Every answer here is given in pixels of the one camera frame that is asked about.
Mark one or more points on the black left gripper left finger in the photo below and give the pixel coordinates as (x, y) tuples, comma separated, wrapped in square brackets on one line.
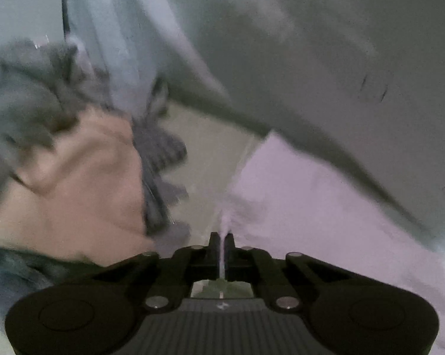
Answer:
[(163, 283)]

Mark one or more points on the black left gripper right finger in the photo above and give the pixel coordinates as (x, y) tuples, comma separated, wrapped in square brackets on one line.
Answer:
[(281, 283)]

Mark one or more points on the light pink garment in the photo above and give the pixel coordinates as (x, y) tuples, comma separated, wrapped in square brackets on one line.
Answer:
[(284, 200)]

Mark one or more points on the beige garment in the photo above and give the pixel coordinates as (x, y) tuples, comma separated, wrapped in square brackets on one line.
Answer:
[(81, 201)]

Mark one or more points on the green checked bed sheet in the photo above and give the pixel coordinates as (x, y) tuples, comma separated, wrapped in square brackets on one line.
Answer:
[(216, 149)]

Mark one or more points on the blue denim jeans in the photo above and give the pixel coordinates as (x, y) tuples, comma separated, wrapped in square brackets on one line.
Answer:
[(22, 273)]

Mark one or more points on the mint carrot print duvet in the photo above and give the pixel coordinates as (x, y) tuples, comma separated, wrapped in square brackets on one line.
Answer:
[(359, 83)]

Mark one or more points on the grey knit garment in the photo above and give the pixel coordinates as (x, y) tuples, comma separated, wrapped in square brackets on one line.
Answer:
[(43, 89)]

